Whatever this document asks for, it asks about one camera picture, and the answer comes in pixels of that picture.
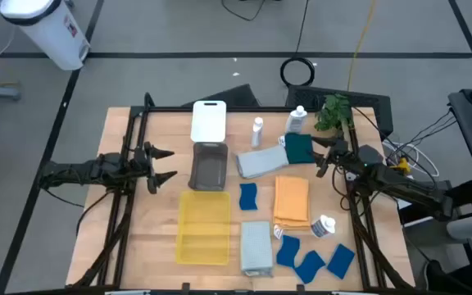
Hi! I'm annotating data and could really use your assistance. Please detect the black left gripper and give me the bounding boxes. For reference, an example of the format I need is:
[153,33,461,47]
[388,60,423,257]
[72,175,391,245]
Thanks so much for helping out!
[131,141,179,195]

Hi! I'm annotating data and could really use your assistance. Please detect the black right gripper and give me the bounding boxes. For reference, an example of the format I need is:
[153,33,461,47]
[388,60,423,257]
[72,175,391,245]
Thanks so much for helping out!
[311,138,350,178]

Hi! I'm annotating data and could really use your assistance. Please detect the dark green cloth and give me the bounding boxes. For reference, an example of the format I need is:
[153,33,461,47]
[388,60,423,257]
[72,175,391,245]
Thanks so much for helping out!
[279,132,317,166]

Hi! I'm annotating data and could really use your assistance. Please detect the orange cloth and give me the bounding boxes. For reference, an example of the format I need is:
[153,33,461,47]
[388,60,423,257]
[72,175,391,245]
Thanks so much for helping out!
[272,175,311,241]

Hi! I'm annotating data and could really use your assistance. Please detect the plain grey cloth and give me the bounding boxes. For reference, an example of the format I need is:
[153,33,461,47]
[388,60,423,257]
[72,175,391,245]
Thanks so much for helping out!
[235,144,290,179]

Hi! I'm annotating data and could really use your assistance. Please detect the white tube with label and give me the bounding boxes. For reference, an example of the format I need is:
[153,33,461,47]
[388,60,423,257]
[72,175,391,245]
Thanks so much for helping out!
[311,214,337,239]

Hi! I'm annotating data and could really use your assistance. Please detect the blue wavy sponge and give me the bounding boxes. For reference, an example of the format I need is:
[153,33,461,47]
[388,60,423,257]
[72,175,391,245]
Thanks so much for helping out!
[293,249,326,284]
[275,234,302,269]
[326,243,356,280]
[238,182,259,211]

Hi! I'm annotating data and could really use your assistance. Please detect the grey waffle towel with tag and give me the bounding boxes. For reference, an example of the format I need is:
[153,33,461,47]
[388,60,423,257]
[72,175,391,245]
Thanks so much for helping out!
[239,220,275,278]

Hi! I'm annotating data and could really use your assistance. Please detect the green plant sprig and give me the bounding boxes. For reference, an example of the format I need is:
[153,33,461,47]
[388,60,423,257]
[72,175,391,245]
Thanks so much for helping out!
[314,93,354,133]

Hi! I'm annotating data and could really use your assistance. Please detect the flat white labelled bottle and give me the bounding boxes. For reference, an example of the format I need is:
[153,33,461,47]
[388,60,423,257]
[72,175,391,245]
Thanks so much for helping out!
[284,105,309,135]

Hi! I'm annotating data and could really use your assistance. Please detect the grey plastic bin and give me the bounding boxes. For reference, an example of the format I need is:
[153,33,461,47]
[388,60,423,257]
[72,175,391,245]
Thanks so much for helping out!
[187,141,229,192]

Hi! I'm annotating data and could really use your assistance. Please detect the white cutting board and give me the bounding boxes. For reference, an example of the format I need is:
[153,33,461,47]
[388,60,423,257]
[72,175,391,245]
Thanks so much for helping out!
[189,100,228,143]

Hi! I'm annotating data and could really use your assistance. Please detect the black perforated panel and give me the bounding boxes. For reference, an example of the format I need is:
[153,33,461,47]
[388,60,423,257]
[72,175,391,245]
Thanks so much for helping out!
[284,84,395,138]

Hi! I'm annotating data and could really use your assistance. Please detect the slim white bottle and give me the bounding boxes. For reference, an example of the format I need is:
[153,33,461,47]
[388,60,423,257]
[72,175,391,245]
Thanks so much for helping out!
[251,116,265,148]

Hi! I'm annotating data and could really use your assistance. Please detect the yellow plastic bin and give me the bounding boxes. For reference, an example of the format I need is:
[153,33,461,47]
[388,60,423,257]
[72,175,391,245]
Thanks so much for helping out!
[175,190,232,266]

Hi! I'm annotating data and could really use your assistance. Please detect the yellow connector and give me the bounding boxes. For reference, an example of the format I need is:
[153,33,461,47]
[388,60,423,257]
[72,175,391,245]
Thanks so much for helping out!
[395,157,411,176]

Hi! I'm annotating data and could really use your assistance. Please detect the black flat panel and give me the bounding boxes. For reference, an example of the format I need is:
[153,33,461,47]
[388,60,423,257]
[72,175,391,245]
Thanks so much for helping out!
[181,83,261,109]

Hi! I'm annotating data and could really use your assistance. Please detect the grey cylinder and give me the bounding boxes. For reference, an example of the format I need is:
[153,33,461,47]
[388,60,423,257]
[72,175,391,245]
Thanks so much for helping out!
[447,216,472,241]

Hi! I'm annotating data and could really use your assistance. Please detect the white trash can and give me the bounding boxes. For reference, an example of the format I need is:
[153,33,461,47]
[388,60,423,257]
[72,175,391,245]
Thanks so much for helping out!
[0,0,92,71]

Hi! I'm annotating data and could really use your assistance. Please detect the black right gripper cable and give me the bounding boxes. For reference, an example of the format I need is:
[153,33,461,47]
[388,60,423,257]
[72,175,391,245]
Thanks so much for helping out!
[330,163,356,212]

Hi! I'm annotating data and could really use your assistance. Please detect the black table frame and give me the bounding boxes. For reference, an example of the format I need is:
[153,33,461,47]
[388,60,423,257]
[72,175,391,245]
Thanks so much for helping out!
[67,92,415,290]

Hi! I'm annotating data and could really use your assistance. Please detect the black cable with coil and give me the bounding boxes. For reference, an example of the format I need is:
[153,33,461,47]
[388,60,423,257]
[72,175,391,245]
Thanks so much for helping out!
[279,0,316,88]

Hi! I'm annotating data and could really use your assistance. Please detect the white cable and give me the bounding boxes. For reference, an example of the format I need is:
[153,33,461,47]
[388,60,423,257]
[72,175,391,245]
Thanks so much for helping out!
[383,141,441,178]

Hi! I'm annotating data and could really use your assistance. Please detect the yellow cable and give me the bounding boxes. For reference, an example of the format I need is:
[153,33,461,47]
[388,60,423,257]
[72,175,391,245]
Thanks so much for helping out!
[346,0,379,92]

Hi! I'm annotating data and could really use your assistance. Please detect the thin black floor cable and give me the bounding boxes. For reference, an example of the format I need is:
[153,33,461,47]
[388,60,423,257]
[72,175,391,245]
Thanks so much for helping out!
[220,0,266,22]

